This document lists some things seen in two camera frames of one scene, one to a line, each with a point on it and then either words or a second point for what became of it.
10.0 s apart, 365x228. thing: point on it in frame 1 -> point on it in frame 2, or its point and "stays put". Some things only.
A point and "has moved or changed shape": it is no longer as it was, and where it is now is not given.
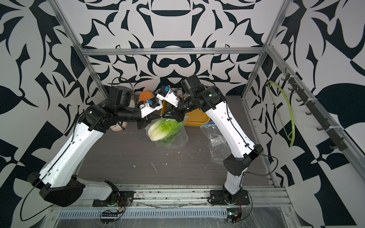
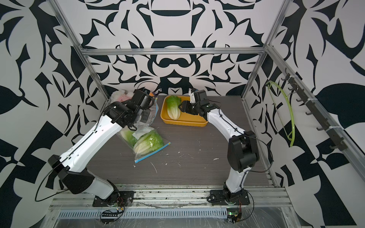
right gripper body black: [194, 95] -> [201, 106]
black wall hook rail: [338, 143] stays put
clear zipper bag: [218, 148] has moved or changed shape
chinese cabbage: [164, 130] -> [152, 142]
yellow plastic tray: [195, 118] stays put
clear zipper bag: [167, 133] -> [146, 141]
